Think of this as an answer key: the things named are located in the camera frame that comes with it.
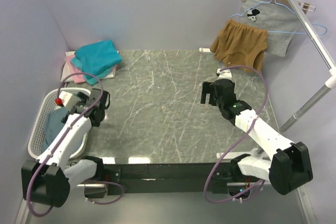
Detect grey-blue t shirt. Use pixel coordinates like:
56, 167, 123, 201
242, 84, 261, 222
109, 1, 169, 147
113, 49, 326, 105
41, 108, 68, 152

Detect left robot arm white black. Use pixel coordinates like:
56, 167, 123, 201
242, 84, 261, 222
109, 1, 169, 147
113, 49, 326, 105
21, 89, 110, 207

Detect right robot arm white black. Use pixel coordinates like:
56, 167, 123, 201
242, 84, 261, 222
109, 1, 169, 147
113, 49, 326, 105
201, 79, 313, 195

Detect pink folded t shirt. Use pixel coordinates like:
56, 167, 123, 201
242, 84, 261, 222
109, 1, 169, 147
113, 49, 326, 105
65, 55, 87, 83

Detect white folded t shirt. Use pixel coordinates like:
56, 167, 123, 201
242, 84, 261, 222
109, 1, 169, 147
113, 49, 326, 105
61, 51, 117, 83

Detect white plastic laundry basket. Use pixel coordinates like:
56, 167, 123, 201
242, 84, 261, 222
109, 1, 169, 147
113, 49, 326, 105
28, 87, 90, 159

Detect teal folded t shirt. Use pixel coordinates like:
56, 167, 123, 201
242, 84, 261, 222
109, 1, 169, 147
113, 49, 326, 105
70, 40, 122, 79

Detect brown shorts hanging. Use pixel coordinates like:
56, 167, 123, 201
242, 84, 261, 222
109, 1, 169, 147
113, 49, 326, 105
209, 19, 267, 72

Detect grey panda shirt hanging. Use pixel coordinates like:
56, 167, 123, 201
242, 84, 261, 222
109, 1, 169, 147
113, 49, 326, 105
239, 0, 299, 57

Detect metal clothes rack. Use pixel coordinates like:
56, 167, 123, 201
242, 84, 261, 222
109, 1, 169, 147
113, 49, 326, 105
199, 0, 336, 159

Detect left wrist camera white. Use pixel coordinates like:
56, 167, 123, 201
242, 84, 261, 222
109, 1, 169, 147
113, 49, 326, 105
55, 91, 80, 111

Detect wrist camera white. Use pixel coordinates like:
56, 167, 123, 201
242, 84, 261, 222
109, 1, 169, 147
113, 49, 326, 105
216, 68, 232, 80
55, 91, 80, 111

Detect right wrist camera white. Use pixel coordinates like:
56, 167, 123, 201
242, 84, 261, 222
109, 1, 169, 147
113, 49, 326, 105
216, 68, 232, 80

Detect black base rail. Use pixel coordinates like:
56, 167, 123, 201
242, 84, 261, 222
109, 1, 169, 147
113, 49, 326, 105
73, 163, 263, 204

